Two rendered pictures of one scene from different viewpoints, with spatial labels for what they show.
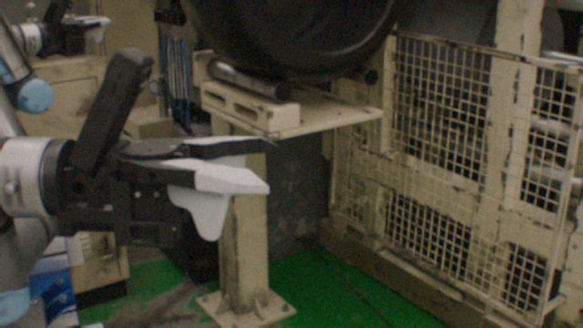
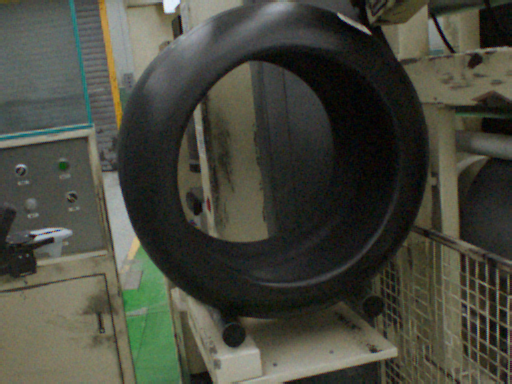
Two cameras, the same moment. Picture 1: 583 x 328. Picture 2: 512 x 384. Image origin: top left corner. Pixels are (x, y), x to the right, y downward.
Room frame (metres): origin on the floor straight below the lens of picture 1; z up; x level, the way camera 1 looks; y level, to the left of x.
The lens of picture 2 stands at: (0.43, -0.41, 1.37)
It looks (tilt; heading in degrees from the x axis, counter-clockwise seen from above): 12 degrees down; 24
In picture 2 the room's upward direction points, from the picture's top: 7 degrees counter-clockwise
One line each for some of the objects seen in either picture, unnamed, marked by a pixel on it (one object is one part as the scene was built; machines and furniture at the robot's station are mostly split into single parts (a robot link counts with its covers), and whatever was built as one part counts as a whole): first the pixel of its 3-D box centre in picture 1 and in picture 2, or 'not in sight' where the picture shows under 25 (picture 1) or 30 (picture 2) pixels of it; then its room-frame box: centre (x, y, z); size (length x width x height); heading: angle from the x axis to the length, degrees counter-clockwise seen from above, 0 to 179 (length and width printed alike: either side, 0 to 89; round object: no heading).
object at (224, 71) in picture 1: (246, 78); (215, 304); (1.49, 0.11, 0.90); 0.35 x 0.05 x 0.05; 35
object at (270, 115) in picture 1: (246, 103); (219, 331); (1.49, 0.11, 0.83); 0.36 x 0.09 x 0.06; 35
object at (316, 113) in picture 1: (290, 108); (282, 334); (1.57, 0.00, 0.80); 0.37 x 0.36 x 0.02; 125
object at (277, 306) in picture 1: (245, 302); not in sight; (1.77, 0.16, 0.02); 0.27 x 0.27 x 0.04; 35
